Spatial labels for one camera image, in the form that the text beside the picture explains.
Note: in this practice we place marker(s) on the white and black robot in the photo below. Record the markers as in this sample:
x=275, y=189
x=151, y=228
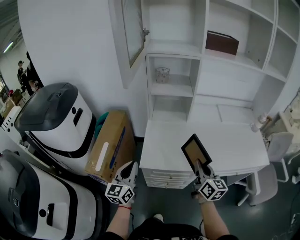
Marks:
x=58, y=126
x=47, y=199

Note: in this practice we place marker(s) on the clear glass bottle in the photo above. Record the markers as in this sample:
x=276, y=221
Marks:
x=257, y=123

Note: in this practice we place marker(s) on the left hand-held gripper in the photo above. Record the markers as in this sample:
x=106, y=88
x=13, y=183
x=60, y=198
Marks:
x=119, y=193

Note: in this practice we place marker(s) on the metal door hinge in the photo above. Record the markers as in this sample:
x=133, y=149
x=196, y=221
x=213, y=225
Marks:
x=146, y=32

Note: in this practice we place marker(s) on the clear glass jar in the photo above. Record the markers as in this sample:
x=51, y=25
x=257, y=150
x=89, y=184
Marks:
x=162, y=75

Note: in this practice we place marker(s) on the white shelf hutch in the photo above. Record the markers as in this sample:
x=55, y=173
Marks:
x=225, y=77

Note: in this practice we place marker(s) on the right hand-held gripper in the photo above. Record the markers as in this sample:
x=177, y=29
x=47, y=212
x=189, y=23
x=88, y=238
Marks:
x=212, y=189

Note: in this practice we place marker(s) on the person's white shoe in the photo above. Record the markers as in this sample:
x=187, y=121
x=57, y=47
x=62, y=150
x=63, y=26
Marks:
x=158, y=217

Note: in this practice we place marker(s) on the ribbed glass cabinet door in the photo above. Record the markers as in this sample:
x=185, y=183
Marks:
x=132, y=30

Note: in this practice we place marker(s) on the person's right forearm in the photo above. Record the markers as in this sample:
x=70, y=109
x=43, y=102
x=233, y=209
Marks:
x=214, y=218

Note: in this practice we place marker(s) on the brown cardboard box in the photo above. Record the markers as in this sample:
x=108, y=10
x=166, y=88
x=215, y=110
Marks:
x=112, y=145

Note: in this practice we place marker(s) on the green object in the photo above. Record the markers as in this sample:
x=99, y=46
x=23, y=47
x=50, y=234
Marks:
x=100, y=124

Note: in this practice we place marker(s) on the white office chair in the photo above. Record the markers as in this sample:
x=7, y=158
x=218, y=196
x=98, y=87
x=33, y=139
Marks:
x=279, y=147

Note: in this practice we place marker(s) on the dark brown box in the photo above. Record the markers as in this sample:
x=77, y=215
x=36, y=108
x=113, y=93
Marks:
x=221, y=43

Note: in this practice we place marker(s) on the person's black clothes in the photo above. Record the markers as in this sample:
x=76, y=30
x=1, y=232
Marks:
x=168, y=230

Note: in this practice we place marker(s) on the person's left forearm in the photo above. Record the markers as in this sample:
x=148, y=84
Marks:
x=118, y=222

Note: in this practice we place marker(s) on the black picture frame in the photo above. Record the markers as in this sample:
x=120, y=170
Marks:
x=195, y=150

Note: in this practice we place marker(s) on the white desk with drawers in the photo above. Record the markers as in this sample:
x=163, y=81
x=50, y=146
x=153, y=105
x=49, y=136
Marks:
x=234, y=150

